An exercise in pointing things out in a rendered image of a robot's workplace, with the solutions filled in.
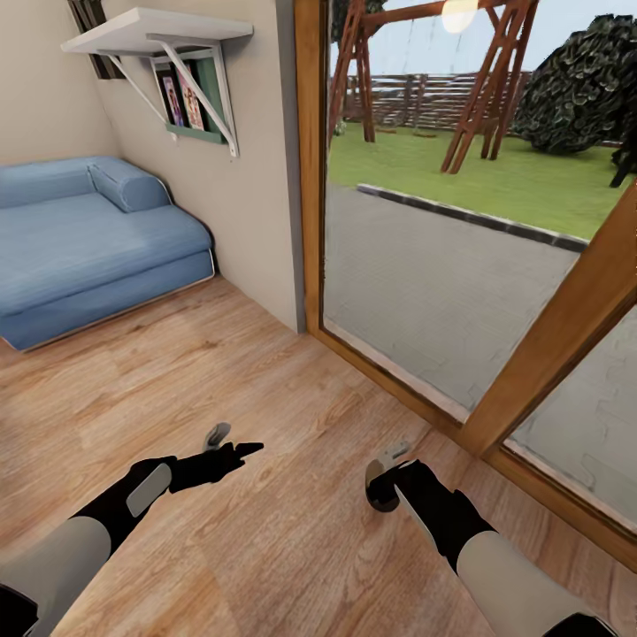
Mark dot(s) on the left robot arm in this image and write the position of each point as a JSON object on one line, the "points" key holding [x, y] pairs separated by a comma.
{"points": [[39, 585]]}

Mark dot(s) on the door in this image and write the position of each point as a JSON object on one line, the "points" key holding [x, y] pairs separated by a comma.
{"points": [[469, 209]]}

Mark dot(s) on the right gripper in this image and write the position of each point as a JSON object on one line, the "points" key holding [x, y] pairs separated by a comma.
{"points": [[381, 488]]}

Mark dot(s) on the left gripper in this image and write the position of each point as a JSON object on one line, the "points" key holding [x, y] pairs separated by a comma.
{"points": [[214, 466]]}

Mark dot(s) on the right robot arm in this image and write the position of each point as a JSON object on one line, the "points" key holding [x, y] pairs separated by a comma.
{"points": [[516, 597]]}

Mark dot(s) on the shelf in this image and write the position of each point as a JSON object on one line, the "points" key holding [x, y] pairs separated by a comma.
{"points": [[141, 32]]}

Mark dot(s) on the sofa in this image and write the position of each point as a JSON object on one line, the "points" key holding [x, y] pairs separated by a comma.
{"points": [[86, 239]]}

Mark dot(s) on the pillar candle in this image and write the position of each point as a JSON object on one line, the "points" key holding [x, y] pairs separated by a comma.
{"points": [[375, 469]]}

